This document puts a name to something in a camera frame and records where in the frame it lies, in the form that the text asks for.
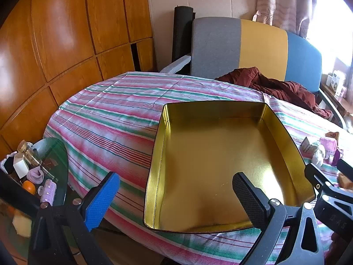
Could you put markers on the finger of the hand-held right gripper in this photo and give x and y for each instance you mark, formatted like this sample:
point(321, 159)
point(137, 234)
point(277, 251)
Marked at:
point(347, 168)
point(317, 176)

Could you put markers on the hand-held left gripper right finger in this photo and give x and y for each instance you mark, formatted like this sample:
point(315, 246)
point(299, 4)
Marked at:
point(249, 201)

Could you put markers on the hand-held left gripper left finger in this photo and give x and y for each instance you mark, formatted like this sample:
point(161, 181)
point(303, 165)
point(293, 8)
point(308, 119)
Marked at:
point(102, 200)

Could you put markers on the tan sponge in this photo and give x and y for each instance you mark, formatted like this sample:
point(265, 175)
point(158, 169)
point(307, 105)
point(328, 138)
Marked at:
point(346, 182)

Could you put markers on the small white green box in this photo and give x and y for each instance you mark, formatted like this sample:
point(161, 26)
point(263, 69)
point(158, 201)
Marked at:
point(308, 145)

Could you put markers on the gold metal tin box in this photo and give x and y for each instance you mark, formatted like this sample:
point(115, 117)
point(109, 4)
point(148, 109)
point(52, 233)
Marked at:
point(209, 157)

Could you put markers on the tan triangular item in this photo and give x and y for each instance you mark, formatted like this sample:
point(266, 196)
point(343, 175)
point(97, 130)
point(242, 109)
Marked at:
point(332, 135)

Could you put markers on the purple roll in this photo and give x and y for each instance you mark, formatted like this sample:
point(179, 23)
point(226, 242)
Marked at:
point(48, 193)

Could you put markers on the glass side table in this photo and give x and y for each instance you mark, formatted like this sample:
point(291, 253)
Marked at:
point(55, 154)

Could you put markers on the wooden desk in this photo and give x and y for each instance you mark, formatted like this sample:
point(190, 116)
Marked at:
point(335, 102)

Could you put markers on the purple sock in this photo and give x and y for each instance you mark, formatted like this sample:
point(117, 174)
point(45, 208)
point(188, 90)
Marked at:
point(36, 175)

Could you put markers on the orange fruit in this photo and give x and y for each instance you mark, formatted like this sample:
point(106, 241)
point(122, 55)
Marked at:
point(29, 187)

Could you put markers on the small pink box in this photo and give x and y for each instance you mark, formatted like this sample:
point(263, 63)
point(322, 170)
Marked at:
point(343, 91)

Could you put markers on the pale yellow sponge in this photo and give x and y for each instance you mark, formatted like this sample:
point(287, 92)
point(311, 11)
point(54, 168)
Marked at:
point(22, 223)

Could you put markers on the striped pink green cloth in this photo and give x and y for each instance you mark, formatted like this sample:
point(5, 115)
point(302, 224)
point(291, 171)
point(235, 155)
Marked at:
point(110, 116)

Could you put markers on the white carton boxes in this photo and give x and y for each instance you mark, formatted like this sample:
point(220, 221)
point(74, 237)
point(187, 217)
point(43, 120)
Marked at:
point(336, 82)

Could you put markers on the small white carton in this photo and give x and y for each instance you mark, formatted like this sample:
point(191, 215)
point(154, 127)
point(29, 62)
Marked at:
point(20, 168)

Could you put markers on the glass bottle with gold cap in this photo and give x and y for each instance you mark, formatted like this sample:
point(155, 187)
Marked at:
point(27, 153)

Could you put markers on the maroon quilted jacket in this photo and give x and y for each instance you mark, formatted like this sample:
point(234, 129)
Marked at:
point(275, 88)

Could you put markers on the grey yellow blue armchair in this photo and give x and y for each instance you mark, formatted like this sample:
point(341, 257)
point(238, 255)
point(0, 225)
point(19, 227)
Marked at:
point(262, 47)

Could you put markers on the bright window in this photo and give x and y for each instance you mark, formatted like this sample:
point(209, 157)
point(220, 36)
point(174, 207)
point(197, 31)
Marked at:
point(333, 19)

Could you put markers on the wooden wardrobe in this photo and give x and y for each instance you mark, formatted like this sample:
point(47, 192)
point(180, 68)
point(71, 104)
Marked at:
point(69, 33)

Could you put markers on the pink patterned curtain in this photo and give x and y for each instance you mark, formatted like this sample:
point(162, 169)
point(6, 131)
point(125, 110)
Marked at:
point(281, 0)

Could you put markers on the black rolled mat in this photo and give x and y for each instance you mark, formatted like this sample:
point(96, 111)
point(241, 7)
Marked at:
point(180, 33)

